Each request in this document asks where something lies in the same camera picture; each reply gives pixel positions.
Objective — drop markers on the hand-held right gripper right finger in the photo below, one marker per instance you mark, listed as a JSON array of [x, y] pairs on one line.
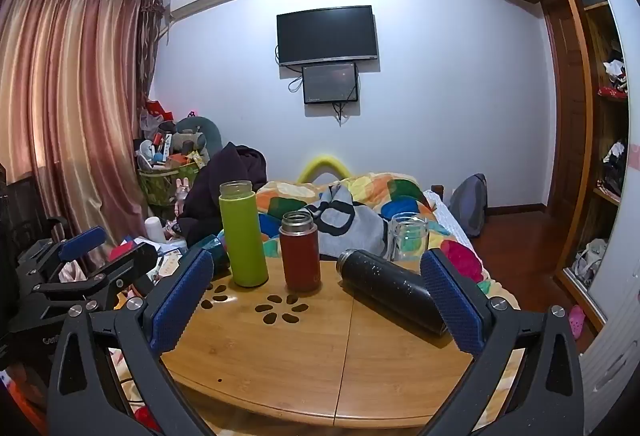
[[452, 301]]

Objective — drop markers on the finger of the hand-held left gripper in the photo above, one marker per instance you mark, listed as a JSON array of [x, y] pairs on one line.
[[137, 261], [82, 241]]

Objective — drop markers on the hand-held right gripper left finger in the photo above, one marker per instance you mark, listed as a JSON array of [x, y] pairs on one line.
[[177, 301]]

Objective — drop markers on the black thermos cup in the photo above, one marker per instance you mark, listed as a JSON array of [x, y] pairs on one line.
[[385, 283]]

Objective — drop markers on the clear glass cup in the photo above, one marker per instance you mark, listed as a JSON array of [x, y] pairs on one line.
[[407, 238]]

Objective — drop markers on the green cup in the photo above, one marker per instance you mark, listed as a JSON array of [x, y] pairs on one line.
[[243, 236]]

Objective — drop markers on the red thermos cup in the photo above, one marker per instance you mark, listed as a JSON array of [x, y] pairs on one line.
[[300, 256]]

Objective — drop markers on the green storage basket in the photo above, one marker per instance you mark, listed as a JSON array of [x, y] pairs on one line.
[[160, 186]]

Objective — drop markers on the grey backpack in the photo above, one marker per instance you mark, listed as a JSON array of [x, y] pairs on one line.
[[470, 206]]

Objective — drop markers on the dark jacket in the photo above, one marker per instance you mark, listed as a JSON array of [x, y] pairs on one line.
[[220, 186]]

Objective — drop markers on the colourful patterned blanket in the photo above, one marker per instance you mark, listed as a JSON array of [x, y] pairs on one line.
[[395, 191]]

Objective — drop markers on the pink slipper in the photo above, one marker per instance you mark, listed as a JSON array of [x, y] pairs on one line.
[[576, 321]]

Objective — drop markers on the grey printed cloth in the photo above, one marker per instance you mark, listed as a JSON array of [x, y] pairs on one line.
[[355, 221]]

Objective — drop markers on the grey green plush pillow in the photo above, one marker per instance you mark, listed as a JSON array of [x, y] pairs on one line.
[[200, 134]]

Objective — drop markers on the grey bag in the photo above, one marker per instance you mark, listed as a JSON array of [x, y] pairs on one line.
[[592, 261]]

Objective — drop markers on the pink curtain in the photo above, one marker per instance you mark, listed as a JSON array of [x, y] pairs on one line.
[[65, 91]]

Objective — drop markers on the yellow curved cushion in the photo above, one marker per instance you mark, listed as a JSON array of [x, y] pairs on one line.
[[325, 164]]

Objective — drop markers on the wooden wardrobe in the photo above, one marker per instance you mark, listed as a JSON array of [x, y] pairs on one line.
[[575, 141]]

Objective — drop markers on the small wall monitor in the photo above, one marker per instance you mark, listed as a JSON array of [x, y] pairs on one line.
[[330, 83]]

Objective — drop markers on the wall television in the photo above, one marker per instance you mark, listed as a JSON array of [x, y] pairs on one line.
[[327, 35]]

